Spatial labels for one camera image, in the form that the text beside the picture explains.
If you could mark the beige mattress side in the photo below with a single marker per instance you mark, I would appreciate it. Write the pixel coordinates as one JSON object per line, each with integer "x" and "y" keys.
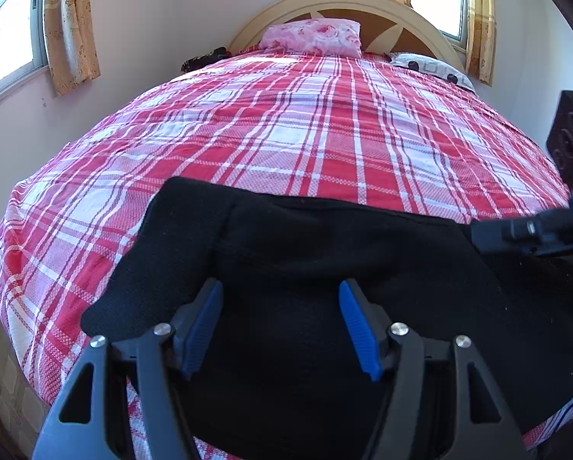
{"x": 13, "y": 393}

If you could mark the dark cloth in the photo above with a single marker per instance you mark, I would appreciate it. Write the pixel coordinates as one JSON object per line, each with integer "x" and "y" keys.
{"x": 202, "y": 60}

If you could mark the white patterned pillow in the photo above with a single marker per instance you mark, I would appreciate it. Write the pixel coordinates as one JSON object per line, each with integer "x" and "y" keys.
{"x": 430, "y": 64}

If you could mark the cream wooden headboard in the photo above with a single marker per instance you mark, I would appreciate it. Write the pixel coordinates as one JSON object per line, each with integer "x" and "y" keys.
{"x": 315, "y": 2}

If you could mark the narrow window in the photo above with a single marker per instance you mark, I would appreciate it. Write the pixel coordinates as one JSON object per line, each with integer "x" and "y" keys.
{"x": 435, "y": 0}

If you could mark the wide sliding window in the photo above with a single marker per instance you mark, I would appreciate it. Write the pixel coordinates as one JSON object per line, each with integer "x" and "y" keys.
{"x": 9, "y": 33}

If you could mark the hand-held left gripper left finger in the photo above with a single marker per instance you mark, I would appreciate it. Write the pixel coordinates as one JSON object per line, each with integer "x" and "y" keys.
{"x": 201, "y": 330}

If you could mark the black pants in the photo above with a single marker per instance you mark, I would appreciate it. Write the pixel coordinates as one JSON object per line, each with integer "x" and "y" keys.
{"x": 291, "y": 249}

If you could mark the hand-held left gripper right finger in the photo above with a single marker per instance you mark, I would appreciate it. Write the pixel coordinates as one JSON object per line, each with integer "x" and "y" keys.
{"x": 359, "y": 330}

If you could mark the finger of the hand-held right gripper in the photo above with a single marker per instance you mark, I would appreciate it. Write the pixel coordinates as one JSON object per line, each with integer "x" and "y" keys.
{"x": 506, "y": 237}

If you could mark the red plaid bedspread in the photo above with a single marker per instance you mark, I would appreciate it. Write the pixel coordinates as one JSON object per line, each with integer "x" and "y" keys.
{"x": 267, "y": 129}

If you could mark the pink floral pillow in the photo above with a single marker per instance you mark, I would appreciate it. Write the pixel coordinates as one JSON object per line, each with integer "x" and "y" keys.
{"x": 315, "y": 36}

